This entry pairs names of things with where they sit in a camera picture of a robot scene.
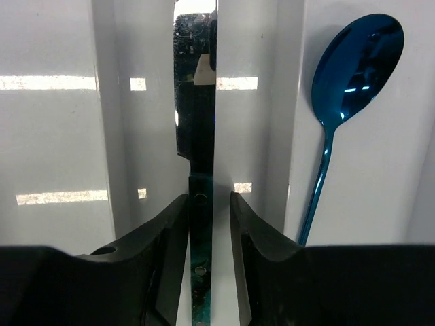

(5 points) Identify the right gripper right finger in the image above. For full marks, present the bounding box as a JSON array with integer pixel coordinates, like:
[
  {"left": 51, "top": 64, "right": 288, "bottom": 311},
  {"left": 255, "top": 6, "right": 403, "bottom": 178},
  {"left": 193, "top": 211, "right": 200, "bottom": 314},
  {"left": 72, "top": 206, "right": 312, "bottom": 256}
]
[{"left": 230, "top": 192, "right": 434, "bottom": 325}]

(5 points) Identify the white compartment tray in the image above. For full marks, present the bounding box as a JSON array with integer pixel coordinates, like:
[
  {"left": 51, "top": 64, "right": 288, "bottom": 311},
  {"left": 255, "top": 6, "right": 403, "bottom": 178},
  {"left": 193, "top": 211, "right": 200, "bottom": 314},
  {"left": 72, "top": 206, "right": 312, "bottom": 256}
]
[{"left": 1, "top": 1, "right": 434, "bottom": 325}]

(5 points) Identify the blue metallic spoon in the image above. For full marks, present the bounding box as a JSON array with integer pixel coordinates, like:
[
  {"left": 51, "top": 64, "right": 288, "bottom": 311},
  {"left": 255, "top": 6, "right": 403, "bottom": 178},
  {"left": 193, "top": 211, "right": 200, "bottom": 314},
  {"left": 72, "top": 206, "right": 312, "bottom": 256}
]
[{"left": 297, "top": 14, "right": 404, "bottom": 245}]

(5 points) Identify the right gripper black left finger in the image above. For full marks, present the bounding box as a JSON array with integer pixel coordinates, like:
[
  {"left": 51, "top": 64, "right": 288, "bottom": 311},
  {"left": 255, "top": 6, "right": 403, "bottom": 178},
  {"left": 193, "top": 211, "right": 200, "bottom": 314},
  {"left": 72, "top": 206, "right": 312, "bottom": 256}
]
[{"left": 1, "top": 195, "right": 188, "bottom": 325}]

